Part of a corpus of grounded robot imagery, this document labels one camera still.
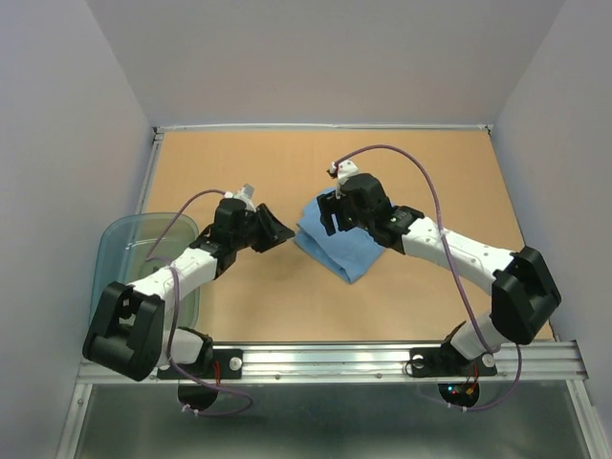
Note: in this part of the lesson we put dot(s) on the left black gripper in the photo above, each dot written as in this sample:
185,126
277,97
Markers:
273,232

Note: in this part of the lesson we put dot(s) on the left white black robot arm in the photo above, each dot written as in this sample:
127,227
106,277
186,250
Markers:
135,327

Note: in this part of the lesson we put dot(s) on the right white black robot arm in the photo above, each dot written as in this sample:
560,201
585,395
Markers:
523,292

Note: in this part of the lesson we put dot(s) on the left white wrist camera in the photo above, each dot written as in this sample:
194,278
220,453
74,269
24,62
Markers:
244,193

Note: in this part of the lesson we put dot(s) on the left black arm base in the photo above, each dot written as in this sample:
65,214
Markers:
217,363

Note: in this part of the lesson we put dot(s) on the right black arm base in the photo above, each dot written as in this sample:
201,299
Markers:
436,362

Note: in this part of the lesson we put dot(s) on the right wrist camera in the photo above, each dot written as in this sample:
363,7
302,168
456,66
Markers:
341,172

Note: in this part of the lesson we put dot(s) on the aluminium front rail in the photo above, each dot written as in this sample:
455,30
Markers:
389,362

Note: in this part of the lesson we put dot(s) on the clear blue plastic bin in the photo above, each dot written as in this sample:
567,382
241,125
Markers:
134,247

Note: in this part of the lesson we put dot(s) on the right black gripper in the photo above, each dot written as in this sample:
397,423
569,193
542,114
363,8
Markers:
329,205

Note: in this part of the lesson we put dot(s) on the light blue long sleeve shirt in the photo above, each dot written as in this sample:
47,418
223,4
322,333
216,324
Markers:
347,254

